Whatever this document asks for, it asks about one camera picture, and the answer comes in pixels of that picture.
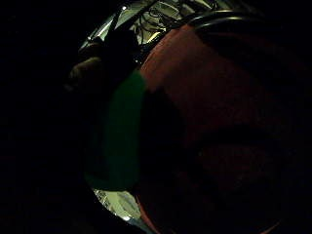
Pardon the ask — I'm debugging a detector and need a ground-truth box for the black cable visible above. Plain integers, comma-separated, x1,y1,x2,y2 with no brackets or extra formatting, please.
137,8,183,45

